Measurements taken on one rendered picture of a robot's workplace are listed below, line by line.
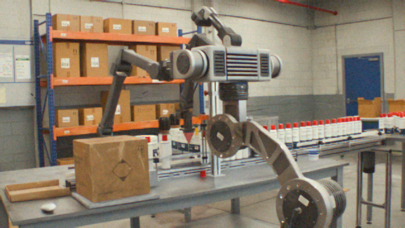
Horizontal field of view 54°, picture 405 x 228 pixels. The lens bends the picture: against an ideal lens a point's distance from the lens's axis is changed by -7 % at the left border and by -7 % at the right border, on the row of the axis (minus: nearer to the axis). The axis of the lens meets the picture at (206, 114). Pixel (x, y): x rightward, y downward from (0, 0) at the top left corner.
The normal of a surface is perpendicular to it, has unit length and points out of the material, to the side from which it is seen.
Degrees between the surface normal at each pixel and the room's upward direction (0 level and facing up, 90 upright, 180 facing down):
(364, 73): 90
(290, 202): 90
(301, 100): 90
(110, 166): 90
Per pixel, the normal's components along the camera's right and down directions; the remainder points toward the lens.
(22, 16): 0.65, 0.02
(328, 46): -0.75, 0.06
